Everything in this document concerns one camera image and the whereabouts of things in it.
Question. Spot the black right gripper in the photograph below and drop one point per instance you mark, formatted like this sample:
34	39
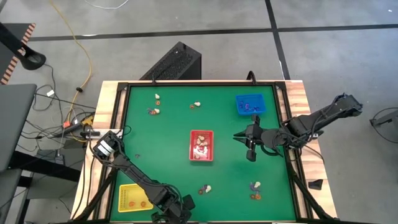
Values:
256	137

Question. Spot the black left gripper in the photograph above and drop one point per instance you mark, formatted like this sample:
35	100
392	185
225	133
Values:
174	208

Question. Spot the small pieces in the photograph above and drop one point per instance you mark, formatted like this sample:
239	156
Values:
199	144

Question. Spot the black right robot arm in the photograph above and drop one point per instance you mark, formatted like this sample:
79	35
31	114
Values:
320	118

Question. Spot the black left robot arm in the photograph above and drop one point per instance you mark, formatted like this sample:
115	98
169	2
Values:
136	174

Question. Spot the blue plastic basket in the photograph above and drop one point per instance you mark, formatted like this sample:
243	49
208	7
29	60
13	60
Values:
259	99

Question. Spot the yellow plastic basket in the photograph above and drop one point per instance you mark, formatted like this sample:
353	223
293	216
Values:
127	199

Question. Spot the red plastic basket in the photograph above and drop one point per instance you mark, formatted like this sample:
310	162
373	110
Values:
192	137

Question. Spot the green table mat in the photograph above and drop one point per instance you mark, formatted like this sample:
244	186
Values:
171	140

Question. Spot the black perforated computer case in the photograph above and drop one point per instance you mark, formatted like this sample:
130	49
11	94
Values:
174	62

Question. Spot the black power strip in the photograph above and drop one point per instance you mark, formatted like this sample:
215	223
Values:
66	130

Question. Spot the black desk leg beam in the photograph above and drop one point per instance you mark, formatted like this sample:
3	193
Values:
46	168

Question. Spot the grey floor box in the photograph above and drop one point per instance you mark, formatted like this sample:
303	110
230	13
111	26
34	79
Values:
49	157

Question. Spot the grey metal stand leg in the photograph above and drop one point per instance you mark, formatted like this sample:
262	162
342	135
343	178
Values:
385	118

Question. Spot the grey desk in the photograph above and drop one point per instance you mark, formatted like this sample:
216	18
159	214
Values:
15	124

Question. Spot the black curved stand foot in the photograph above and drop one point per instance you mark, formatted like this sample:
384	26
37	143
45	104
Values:
31	59

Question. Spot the dark mat with striped edge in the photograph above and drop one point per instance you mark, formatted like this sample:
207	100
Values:
9	70

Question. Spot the black wedge bracket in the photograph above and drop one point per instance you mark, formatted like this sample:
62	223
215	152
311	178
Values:
315	185

